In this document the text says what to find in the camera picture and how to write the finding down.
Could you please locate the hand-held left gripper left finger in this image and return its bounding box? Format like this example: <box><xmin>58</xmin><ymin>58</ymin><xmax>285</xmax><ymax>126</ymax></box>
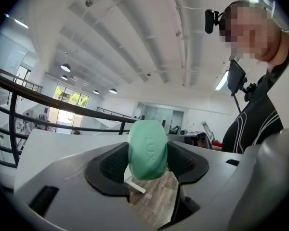
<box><xmin>13</xmin><ymin>141</ymin><xmax>159</xmax><ymax>231</ymax></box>

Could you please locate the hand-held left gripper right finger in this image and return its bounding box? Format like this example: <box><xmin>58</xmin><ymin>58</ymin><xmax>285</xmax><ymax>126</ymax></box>
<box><xmin>158</xmin><ymin>141</ymin><xmax>243</xmax><ymax>230</ymax></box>

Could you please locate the green bar of soap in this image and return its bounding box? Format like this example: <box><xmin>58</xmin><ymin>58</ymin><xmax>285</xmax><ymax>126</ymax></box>
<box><xmin>127</xmin><ymin>119</ymin><xmax>169</xmax><ymax>181</ymax></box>

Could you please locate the white table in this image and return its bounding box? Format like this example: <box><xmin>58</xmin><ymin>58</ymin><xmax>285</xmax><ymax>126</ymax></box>
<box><xmin>13</xmin><ymin>128</ymin><xmax>146</xmax><ymax>194</ymax></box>

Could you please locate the glass office partition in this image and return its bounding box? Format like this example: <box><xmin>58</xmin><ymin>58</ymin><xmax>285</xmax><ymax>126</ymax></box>
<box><xmin>134</xmin><ymin>101</ymin><xmax>185</xmax><ymax>135</ymax></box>

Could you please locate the large glass window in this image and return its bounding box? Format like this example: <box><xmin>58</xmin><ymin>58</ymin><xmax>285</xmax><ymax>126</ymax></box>
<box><xmin>48</xmin><ymin>83</ymin><xmax>90</xmax><ymax>134</ymax></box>

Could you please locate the person's black striped shirt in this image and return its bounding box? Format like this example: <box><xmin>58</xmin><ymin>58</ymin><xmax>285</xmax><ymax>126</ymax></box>
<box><xmin>221</xmin><ymin>27</ymin><xmax>289</xmax><ymax>154</ymax></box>

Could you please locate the black curved metal railing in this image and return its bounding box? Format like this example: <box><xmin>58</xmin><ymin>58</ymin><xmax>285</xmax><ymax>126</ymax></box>
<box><xmin>0</xmin><ymin>64</ymin><xmax>138</xmax><ymax>169</ymax></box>

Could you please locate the black chest-mounted screen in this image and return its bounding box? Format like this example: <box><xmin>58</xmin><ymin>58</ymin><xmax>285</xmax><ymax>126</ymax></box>
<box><xmin>227</xmin><ymin>59</ymin><xmax>258</xmax><ymax>114</ymax></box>

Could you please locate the white ceiling pipe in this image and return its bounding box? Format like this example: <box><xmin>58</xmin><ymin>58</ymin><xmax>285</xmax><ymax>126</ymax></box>
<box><xmin>166</xmin><ymin>0</ymin><xmax>191</xmax><ymax>87</ymax></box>

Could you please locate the person's head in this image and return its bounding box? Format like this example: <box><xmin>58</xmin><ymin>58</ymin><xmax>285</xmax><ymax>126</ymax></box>
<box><xmin>219</xmin><ymin>0</ymin><xmax>284</xmax><ymax>63</ymax></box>

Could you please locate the black head-mounted camera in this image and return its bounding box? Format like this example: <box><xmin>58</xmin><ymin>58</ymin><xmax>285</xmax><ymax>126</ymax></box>
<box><xmin>204</xmin><ymin>8</ymin><xmax>226</xmax><ymax>35</ymax></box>

